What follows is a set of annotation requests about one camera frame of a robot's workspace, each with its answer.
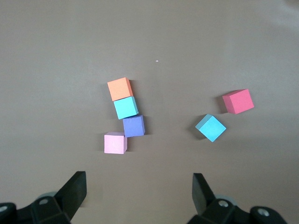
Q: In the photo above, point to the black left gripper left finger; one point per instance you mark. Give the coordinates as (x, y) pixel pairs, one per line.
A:
(70, 196)

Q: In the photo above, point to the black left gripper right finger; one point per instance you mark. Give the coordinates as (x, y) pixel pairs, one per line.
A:
(205, 203)

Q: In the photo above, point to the light blue foam cube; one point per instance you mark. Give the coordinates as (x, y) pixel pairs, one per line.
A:
(125, 107)
(212, 129)

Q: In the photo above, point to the purple foam cube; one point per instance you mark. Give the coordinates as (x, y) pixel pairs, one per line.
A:
(133, 126)

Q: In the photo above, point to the red foam cube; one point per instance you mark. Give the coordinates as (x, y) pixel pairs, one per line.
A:
(240, 102)

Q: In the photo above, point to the pink foam cube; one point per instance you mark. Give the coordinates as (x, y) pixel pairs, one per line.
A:
(114, 143)

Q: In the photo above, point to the orange foam cube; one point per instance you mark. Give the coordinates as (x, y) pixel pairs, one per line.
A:
(119, 89)

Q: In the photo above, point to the brown table cover sheet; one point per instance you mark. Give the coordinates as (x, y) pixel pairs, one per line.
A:
(70, 58)

